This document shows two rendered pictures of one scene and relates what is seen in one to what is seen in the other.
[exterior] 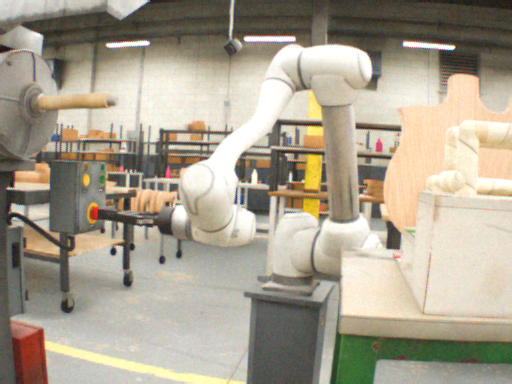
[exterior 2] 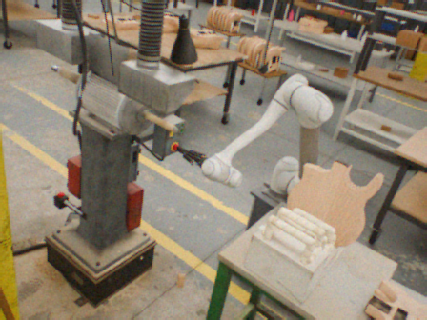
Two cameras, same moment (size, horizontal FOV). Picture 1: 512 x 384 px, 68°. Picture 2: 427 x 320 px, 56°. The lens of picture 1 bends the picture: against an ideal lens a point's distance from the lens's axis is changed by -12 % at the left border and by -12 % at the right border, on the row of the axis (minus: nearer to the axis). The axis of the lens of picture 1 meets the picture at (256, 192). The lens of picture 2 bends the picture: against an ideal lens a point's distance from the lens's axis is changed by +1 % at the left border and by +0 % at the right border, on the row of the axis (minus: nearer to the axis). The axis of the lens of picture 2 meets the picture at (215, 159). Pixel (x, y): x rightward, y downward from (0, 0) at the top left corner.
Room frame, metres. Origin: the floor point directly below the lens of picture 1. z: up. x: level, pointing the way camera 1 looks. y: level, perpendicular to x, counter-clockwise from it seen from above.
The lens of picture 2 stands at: (-0.68, -0.50, 2.10)
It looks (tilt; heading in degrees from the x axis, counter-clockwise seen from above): 29 degrees down; 21
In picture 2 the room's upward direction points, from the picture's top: 11 degrees clockwise
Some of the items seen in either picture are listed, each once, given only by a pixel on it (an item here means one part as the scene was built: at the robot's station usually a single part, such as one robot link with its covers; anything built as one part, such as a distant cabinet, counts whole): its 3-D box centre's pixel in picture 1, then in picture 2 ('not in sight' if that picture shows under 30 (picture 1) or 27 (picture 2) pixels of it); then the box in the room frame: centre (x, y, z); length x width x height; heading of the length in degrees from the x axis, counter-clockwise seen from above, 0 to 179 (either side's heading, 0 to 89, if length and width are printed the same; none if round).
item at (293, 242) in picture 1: (297, 243); (287, 174); (1.53, -0.16, 0.87); 0.18 x 0.16 x 0.22; 57
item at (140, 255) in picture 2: not in sight; (101, 252); (0.95, 0.78, 0.12); 0.61 x 0.51 x 0.25; 169
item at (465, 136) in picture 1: (467, 163); (269, 229); (0.57, -0.30, 1.15); 0.03 x 0.03 x 0.09
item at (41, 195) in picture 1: (42, 195); (150, 135); (1.10, 0.60, 1.02); 0.19 x 0.04 x 0.04; 169
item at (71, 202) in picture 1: (54, 204); (156, 137); (1.16, 0.58, 0.99); 0.24 x 0.21 x 0.26; 79
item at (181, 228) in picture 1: (185, 222); not in sight; (1.11, 0.18, 0.97); 0.09 x 0.06 x 0.09; 170
